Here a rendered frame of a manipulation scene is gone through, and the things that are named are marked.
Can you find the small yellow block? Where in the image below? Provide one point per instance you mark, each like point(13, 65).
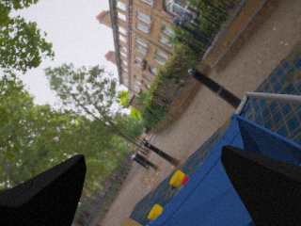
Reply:
point(155, 211)
point(177, 178)

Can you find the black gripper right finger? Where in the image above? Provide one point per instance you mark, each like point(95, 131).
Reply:
point(270, 189)

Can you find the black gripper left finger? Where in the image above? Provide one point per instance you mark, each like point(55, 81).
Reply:
point(49, 199)

